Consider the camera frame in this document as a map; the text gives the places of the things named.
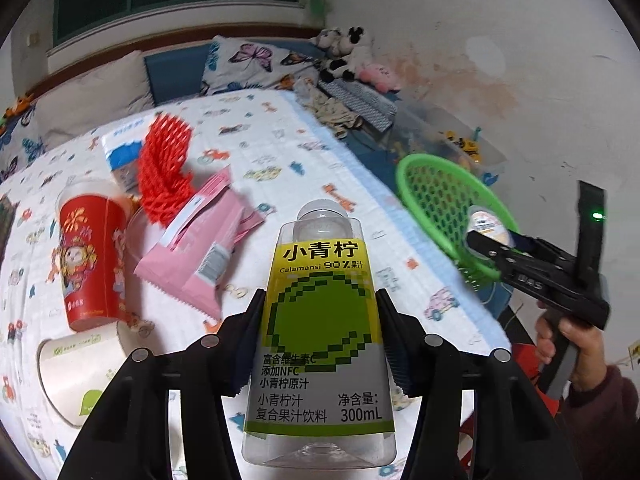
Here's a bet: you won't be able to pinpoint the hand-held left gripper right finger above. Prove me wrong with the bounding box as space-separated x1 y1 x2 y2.
375 287 571 480

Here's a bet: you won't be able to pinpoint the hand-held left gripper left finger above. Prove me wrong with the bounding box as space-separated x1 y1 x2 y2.
57 287 268 480

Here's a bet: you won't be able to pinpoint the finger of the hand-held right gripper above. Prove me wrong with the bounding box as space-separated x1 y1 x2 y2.
467 230 531 273
510 232 556 256

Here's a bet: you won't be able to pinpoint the clear juice bottle green label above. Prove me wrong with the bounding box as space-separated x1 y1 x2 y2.
241 199 397 467

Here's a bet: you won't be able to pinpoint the green plastic mesh basket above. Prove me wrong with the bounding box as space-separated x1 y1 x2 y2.
395 154 521 285

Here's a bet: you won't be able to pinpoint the pink snack packet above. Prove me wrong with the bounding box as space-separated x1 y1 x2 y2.
192 167 267 248
134 187 251 322

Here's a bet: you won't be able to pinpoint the white paper cup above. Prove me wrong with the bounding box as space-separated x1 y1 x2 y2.
36 322 140 428

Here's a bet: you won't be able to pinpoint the red printed paper cup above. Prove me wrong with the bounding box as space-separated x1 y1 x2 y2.
56 180 135 333

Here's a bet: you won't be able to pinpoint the red foam fruit net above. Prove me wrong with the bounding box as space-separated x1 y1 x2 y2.
136 112 196 226

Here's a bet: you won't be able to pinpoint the blue white tissue pack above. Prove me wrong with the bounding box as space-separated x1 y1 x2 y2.
100 115 162 195

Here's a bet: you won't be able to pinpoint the person's right forearm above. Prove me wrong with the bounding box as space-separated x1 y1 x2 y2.
552 362 640 480

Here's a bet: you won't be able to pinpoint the person's right hand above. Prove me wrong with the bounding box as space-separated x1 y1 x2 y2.
536 307 609 392

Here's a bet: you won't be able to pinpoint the red plastic item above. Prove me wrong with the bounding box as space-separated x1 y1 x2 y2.
510 342 549 397

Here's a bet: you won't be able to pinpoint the yellow toy vehicle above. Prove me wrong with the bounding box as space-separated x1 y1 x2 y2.
444 130 484 162

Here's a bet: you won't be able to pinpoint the clear plastic storage box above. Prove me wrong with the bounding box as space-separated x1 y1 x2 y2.
385 104 509 177

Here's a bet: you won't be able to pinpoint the blue bed sheet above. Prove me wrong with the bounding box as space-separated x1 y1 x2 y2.
320 110 416 201

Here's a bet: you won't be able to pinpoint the printed white bed sheet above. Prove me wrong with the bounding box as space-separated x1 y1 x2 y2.
0 87 511 480

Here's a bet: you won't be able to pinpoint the grey striped folded cloth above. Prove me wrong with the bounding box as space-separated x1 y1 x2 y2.
320 80 399 134

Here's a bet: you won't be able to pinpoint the pink plush toy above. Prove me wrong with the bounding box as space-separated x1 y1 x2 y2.
357 62 402 94

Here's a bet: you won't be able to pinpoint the beige patterned clothes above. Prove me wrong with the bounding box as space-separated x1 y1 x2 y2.
294 77 364 139

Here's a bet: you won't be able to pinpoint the black white plush toy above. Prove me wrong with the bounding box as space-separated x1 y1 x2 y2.
310 25 377 83

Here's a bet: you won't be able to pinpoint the butterfly print pillow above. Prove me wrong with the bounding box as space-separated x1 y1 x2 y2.
200 35 331 97
0 105 49 183

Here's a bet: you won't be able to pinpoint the blue cushion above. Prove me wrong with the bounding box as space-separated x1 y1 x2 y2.
144 42 213 106

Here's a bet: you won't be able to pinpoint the white pillow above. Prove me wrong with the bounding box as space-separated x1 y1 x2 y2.
37 50 156 136

